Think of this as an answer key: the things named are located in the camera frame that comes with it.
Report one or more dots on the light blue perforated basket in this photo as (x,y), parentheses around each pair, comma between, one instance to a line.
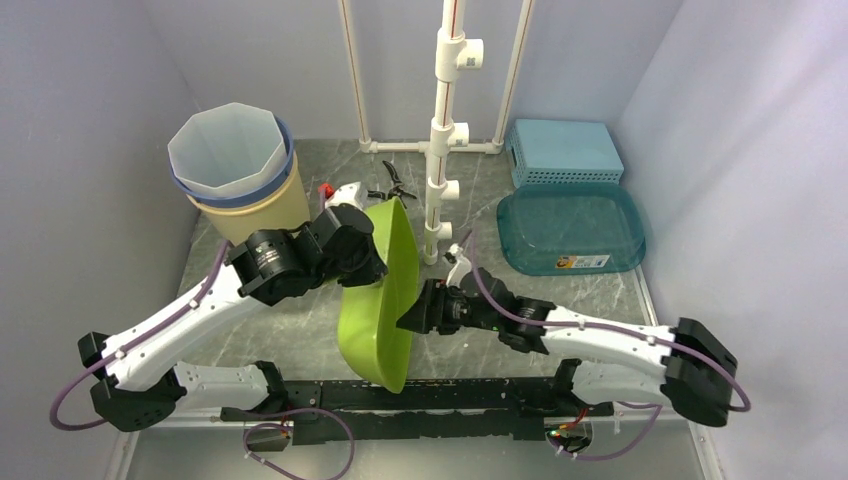
(558,152)

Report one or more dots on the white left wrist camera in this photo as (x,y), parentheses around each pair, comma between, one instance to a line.
(353,194)

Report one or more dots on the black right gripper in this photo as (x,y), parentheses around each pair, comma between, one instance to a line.
(429,310)

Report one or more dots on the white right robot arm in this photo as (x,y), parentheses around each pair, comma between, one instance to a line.
(684,366)

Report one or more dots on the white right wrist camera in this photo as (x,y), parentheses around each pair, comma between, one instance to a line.
(460,264)

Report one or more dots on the blue bucket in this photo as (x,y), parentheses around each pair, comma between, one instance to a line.
(281,175)

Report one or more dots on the teal translucent plastic tub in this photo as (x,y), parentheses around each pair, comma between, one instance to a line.
(570,229)

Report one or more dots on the white PVC pipe frame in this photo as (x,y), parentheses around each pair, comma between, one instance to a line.
(455,53)

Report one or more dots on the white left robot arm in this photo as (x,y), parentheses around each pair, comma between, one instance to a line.
(142,377)

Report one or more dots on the beige plastic bucket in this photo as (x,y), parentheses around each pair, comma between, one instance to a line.
(285,208)

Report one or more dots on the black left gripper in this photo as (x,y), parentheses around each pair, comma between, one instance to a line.
(374,270)

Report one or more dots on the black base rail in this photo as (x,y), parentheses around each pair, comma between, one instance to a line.
(521,408)

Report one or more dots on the lime green plastic tub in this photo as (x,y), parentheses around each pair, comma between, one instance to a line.
(368,339)

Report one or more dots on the black handled pliers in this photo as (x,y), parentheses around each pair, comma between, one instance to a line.
(396,191)

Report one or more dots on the translucent white faceted bin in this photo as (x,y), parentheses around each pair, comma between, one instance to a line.
(225,149)

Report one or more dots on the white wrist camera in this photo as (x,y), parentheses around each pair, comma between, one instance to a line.
(353,194)
(460,264)

